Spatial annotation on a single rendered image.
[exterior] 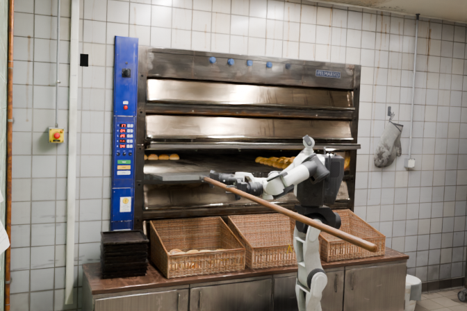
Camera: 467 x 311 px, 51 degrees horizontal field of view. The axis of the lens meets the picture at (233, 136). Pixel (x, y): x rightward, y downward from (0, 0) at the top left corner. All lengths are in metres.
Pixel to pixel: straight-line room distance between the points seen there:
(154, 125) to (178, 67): 0.46
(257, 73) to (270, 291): 1.64
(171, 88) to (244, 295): 1.54
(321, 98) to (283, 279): 1.52
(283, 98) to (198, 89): 0.73
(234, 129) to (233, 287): 1.18
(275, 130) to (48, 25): 1.84
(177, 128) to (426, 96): 2.41
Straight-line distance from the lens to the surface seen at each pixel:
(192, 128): 3.64
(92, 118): 3.48
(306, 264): 3.16
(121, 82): 3.48
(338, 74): 4.26
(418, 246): 5.03
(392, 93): 4.60
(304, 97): 4.06
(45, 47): 3.47
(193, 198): 3.71
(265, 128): 3.89
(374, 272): 4.01
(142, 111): 3.54
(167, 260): 3.24
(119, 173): 3.51
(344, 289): 3.88
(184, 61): 3.65
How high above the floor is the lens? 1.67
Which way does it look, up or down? 3 degrees down
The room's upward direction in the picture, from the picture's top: 2 degrees clockwise
